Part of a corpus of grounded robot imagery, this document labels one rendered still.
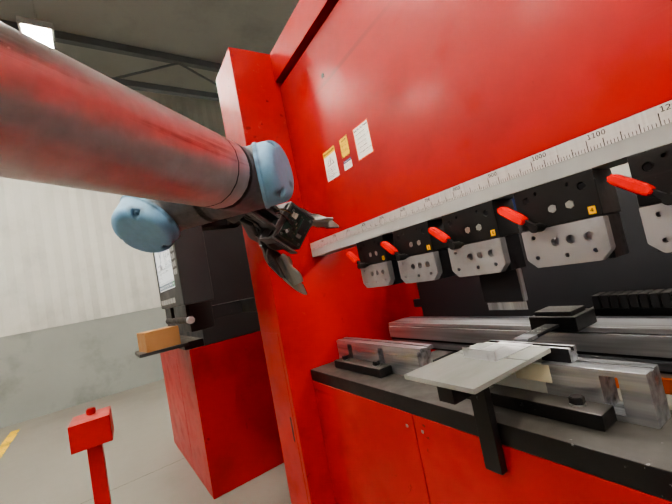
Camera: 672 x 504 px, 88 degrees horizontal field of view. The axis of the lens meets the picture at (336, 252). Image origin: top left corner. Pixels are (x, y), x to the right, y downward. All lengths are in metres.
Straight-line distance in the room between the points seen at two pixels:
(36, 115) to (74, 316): 7.06
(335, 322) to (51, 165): 1.43
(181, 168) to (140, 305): 7.03
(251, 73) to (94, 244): 5.97
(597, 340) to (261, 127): 1.41
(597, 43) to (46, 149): 0.78
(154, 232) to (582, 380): 0.80
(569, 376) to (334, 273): 1.02
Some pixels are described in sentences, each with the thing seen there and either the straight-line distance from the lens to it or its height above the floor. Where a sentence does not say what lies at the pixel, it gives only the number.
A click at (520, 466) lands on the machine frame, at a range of 0.89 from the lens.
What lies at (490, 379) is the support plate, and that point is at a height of 1.00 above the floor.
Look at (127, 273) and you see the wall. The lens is 7.32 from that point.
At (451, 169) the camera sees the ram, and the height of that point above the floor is 1.44.
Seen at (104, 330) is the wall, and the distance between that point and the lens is 7.27.
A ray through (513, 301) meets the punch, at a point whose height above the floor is 1.10.
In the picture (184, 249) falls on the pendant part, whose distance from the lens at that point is 1.52.
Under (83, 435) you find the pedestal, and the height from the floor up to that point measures 0.75.
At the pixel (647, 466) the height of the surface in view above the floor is 0.87.
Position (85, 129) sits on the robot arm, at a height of 1.34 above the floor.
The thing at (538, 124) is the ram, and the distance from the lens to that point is 0.83.
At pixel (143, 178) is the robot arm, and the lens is 0.28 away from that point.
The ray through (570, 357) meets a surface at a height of 0.98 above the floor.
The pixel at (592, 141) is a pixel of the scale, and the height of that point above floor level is 1.39.
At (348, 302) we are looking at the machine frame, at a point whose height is 1.11.
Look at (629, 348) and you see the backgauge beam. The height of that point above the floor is 0.94.
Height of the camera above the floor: 1.24
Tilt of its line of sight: 4 degrees up
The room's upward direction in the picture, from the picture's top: 11 degrees counter-clockwise
